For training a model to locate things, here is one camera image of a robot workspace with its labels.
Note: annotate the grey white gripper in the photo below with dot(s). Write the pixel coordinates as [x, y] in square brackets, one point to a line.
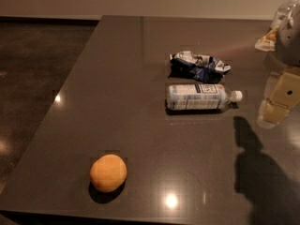
[289, 44]

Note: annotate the blue label plastic bottle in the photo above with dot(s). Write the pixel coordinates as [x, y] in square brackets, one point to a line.
[196, 96]

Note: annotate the clear plastic bottle background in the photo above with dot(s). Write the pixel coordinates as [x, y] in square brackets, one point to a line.
[282, 12]

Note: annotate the crumpled blue white chip bag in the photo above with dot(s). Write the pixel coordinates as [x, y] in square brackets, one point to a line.
[198, 67]

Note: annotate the orange fruit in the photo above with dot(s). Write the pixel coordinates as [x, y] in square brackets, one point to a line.
[108, 173]

